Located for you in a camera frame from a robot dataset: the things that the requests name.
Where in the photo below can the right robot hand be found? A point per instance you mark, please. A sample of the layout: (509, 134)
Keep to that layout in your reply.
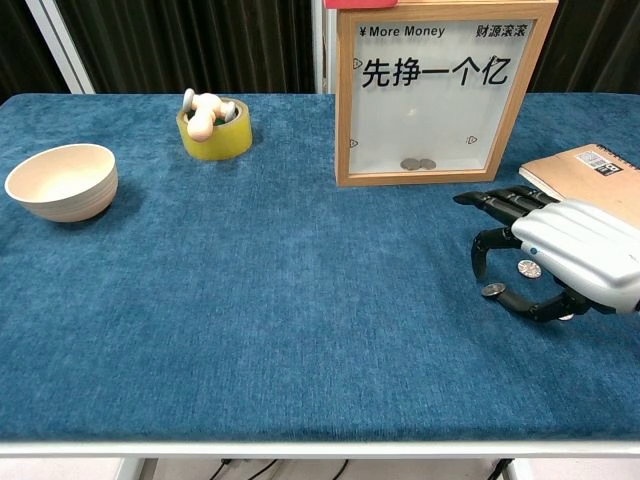
(575, 250)

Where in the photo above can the brown spiral notebook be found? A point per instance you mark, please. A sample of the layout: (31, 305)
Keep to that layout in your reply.
(575, 172)

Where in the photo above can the grey coin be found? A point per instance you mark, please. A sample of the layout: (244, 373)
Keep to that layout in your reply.
(426, 163)
(410, 164)

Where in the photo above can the dark pleated curtain panel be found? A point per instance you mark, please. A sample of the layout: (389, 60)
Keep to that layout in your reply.
(590, 45)
(200, 45)
(15, 40)

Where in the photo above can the blue fabric tablecloth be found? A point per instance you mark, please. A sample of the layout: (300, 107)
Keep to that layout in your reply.
(300, 300)

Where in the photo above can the yellow tape roll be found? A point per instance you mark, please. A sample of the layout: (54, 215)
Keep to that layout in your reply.
(225, 142)

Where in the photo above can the cream bowl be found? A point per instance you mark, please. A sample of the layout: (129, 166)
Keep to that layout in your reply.
(75, 200)

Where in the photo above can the wooden frame money box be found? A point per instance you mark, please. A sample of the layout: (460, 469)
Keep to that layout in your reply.
(430, 115)

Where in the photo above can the white partition post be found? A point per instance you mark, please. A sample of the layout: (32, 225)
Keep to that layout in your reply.
(64, 55)
(324, 50)

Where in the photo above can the white table frame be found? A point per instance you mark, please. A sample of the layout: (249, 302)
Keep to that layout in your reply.
(320, 449)

